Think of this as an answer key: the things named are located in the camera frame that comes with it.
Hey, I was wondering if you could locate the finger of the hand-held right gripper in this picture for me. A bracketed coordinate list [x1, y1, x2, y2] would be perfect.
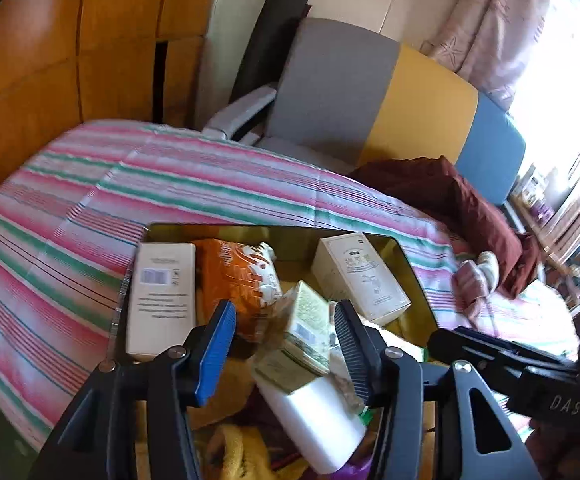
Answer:
[452, 326, 578, 368]
[427, 332, 520, 396]

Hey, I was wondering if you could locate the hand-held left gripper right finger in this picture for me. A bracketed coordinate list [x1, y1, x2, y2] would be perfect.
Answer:
[334, 300, 543, 480]

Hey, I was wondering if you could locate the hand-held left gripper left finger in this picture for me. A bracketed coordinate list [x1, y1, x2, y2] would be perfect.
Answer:
[27, 300, 238, 480]

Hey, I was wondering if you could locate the green white small box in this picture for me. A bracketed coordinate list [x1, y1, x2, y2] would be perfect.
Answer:
[252, 280, 333, 393]

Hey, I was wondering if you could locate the orange snack bag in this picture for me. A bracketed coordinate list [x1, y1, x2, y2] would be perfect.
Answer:
[192, 239, 283, 341]

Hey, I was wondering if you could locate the white barcode box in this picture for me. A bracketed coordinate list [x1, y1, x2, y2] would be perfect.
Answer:
[125, 242, 198, 361]

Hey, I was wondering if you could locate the cream printed box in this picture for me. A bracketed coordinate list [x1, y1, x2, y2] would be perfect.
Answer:
[311, 233, 411, 324]

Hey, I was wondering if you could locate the long white box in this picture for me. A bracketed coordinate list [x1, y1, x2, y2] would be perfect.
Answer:
[259, 375, 367, 476]

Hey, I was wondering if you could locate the yellow sponge cake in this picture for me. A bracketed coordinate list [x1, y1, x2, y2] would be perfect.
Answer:
[205, 422, 283, 480]

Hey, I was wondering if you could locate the gold tin box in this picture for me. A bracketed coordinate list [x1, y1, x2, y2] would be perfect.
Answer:
[112, 222, 440, 480]

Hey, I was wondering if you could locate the pink sock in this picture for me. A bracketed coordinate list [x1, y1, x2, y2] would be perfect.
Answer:
[452, 260, 490, 316]

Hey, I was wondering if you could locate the person's maroon clothing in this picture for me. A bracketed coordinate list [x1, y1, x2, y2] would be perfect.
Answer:
[524, 417, 580, 480]

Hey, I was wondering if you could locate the white green sock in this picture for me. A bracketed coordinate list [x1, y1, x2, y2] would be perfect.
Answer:
[462, 251, 499, 286]

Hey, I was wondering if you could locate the wooden side table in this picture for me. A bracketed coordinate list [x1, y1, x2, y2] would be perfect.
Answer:
[504, 180, 580, 286]

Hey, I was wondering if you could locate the maroon cloth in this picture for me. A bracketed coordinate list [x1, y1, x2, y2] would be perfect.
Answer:
[350, 156, 540, 296]

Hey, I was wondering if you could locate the grey yellow blue armchair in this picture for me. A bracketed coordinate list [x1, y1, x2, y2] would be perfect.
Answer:
[201, 17, 526, 206]

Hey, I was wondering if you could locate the bright window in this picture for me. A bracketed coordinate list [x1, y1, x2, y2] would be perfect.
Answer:
[510, 0, 580, 201]

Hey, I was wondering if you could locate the black rolled mat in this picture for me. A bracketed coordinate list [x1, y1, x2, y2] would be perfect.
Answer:
[230, 0, 311, 106]

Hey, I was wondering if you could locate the pale patterned curtain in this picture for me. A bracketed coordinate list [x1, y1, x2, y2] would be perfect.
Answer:
[420, 0, 553, 111]

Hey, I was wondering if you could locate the wooden wardrobe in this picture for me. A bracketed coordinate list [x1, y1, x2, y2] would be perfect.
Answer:
[0, 0, 225, 211]

